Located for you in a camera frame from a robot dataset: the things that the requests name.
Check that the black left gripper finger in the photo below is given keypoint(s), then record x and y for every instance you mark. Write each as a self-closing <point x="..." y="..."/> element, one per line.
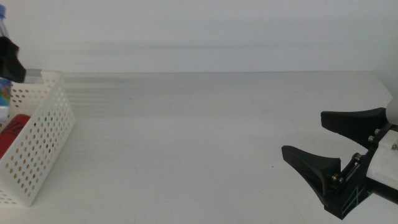
<point x="9" y="62"/>

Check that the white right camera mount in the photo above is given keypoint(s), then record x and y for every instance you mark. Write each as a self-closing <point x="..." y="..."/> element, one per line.
<point x="385" y="158"/>

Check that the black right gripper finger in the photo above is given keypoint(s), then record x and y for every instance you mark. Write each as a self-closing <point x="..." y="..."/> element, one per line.
<point x="354" y="123"/>
<point x="314" y="168"/>

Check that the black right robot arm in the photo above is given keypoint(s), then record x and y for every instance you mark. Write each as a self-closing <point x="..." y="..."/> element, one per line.
<point x="385" y="191"/>

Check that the white perforated plastic basket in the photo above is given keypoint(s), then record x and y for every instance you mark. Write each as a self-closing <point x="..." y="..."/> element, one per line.
<point x="37" y="140"/>

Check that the red soda can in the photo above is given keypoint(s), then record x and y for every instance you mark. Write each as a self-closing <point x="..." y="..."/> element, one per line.
<point x="12" y="130"/>

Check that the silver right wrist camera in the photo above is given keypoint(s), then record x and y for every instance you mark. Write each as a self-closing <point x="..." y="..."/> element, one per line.
<point x="393" y="110"/>

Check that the blue-capped water bottle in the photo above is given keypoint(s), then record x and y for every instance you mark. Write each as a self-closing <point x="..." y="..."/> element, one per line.
<point x="4" y="99"/>

